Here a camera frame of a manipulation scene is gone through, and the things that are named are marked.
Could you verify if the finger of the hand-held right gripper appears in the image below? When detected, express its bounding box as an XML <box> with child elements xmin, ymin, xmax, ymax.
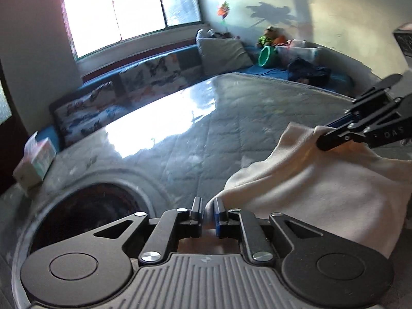
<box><xmin>328</xmin><ymin>74</ymin><xmax>404</xmax><ymax>128</ymax></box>
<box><xmin>317</xmin><ymin>124</ymin><xmax>371</xmax><ymax>152</ymax></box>

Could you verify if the cream cloth towel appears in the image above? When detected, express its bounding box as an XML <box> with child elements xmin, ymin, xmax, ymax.
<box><xmin>205</xmin><ymin>122</ymin><xmax>412</xmax><ymax>260</ymax></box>

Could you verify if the butterfly print pillow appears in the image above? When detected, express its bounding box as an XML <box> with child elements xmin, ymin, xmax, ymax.
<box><xmin>53</xmin><ymin>82</ymin><xmax>129</xmax><ymax>149</ymax></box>
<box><xmin>119</xmin><ymin>55</ymin><xmax>182</xmax><ymax>99</ymax></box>

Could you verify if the teddy bear plush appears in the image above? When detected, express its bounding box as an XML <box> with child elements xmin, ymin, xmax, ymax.
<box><xmin>256</xmin><ymin>27</ymin><xmax>277</xmax><ymax>47</ymax></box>

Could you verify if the grey square pillow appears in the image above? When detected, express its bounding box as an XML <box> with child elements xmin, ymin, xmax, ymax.
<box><xmin>196</xmin><ymin>36</ymin><xmax>254</xmax><ymax>77</ymax></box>

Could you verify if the blue corner sofa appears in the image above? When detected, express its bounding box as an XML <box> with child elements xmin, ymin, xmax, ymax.
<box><xmin>32</xmin><ymin>42</ymin><xmax>355</xmax><ymax>155</ymax></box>

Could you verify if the grey star quilted table cover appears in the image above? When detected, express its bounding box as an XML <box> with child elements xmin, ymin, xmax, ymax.
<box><xmin>0</xmin><ymin>72</ymin><xmax>412</xmax><ymax>309</ymax></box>

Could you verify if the tissue box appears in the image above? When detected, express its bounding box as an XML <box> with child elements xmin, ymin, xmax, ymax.
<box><xmin>13</xmin><ymin>137</ymin><xmax>57</xmax><ymax>189</ymax></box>

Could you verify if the green bucket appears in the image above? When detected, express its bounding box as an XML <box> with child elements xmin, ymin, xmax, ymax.
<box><xmin>258</xmin><ymin>46</ymin><xmax>280</xmax><ymax>69</ymax></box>

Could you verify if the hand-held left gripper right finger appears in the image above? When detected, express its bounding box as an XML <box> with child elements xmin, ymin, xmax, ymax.
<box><xmin>215</xmin><ymin>198</ymin><xmax>325</xmax><ymax>262</ymax></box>

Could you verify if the colourful pinwheel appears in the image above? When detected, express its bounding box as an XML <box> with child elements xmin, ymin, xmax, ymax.
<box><xmin>216</xmin><ymin>3</ymin><xmax>230</xmax><ymax>34</ymax></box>

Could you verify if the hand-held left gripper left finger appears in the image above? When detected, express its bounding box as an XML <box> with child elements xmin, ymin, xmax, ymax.
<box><xmin>92</xmin><ymin>196</ymin><xmax>204</xmax><ymax>263</ymax></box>

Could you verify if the window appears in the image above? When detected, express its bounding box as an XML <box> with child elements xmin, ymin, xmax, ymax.
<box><xmin>61</xmin><ymin>0</ymin><xmax>203</xmax><ymax>60</ymax></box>

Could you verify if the dark blue clothing pile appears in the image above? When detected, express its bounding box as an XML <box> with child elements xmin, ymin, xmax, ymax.
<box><xmin>287</xmin><ymin>58</ymin><xmax>332</xmax><ymax>82</ymax></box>

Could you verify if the clear plastic storage box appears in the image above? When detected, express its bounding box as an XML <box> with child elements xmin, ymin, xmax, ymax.
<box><xmin>275</xmin><ymin>39</ymin><xmax>322</xmax><ymax>68</ymax></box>

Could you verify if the dark framed object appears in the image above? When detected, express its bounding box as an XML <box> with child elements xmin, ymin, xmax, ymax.
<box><xmin>393</xmin><ymin>22</ymin><xmax>412</xmax><ymax>57</ymax></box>

